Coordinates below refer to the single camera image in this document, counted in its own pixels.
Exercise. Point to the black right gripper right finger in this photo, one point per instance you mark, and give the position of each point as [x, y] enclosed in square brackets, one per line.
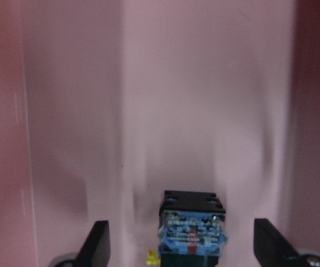
[272, 249]

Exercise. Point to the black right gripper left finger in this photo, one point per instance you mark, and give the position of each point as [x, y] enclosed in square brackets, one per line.
[96, 248]

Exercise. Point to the pink plastic tray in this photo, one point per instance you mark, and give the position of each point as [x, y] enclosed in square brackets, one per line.
[104, 105]

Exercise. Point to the yellow push button switch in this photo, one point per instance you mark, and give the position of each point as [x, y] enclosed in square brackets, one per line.
[191, 230]

